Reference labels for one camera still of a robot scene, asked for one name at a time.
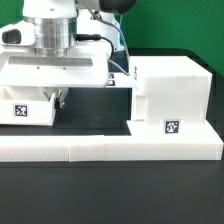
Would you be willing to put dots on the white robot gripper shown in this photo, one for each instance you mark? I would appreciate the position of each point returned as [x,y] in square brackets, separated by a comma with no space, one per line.
[85,65]

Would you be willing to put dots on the white front drawer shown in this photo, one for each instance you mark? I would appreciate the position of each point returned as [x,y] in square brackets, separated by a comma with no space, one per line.
[26,106]

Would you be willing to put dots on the white drawer cabinet box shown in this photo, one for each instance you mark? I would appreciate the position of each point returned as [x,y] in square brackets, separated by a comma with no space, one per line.
[169,88]

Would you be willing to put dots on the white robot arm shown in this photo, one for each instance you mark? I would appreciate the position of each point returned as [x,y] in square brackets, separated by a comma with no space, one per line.
[43,55]

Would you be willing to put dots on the white marker sheet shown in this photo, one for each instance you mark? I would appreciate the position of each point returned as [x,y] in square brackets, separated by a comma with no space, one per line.
[119,80]

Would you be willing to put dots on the white L-shaped fence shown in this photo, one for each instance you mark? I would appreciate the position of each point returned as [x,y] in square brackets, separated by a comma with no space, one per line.
[191,142]

